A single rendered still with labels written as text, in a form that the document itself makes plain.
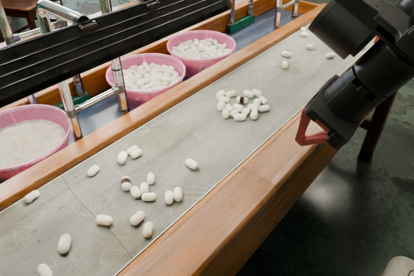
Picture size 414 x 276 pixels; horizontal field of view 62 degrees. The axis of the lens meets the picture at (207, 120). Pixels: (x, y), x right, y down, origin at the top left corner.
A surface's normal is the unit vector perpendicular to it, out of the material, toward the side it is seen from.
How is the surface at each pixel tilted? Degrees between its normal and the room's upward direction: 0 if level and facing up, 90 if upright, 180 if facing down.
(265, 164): 0
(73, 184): 0
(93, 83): 90
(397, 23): 28
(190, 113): 0
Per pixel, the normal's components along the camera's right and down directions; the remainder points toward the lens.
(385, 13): 0.38, -0.54
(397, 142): 0.00, -0.79
